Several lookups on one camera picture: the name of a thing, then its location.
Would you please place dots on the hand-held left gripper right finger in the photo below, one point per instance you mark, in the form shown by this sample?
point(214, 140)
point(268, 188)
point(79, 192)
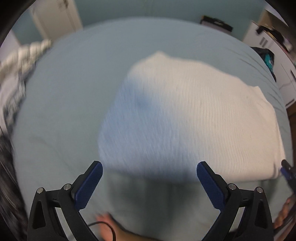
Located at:
point(210, 185)

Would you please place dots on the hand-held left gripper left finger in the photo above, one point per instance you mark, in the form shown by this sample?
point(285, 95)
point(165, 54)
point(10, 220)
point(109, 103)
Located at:
point(89, 185)

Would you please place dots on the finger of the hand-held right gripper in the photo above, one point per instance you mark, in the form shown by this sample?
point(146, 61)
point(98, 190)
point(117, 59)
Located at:
point(288, 171)

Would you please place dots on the cream and blue knit sweater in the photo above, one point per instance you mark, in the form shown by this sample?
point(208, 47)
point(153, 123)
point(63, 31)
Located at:
point(185, 115)

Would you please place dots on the person's right hand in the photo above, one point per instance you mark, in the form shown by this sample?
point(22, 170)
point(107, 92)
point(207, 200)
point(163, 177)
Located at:
point(283, 213)

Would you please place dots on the dark cloth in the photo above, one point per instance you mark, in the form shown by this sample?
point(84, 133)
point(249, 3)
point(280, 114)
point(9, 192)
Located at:
point(9, 185)

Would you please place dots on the bed with light blue sheet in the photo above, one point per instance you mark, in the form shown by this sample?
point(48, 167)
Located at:
point(69, 104)

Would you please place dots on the teal cloth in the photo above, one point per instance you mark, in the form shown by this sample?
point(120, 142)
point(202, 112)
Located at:
point(268, 61)

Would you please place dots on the black bag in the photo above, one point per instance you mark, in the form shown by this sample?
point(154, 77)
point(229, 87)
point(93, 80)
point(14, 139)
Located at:
point(262, 52)

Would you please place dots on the black clothing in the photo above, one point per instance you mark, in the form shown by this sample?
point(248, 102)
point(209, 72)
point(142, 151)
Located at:
point(275, 33)

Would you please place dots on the white low cabinet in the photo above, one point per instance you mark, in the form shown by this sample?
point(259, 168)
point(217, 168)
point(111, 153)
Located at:
point(254, 34)

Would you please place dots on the white quilt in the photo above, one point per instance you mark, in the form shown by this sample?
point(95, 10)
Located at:
point(18, 60)

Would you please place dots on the black and grey box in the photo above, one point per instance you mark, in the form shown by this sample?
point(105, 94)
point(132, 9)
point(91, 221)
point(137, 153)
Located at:
point(216, 23)

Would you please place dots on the white door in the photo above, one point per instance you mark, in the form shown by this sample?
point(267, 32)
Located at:
point(57, 16)

